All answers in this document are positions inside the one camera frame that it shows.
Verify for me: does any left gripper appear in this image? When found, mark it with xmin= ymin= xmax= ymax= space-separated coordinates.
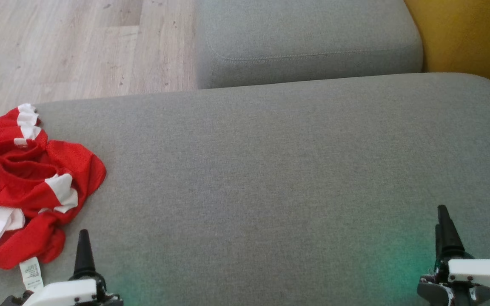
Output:
xmin=0 ymin=229 xmax=123 ymax=306

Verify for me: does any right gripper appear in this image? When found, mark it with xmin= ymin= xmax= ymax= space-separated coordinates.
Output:
xmin=417 ymin=205 xmax=490 ymax=306

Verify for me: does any red garment with white band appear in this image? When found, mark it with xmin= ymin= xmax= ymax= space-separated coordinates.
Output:
xmin=0 ymin=103 xmax=107 ymax=226

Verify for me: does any large grey sofa seat cushion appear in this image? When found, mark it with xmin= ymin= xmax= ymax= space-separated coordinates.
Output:
xmin=0 ymin=72 xmax=490 ymax=306

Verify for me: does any small grey sofa cushion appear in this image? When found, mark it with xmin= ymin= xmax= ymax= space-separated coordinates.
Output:
xmin=195 ymin=0 xmax=424 ymax=90

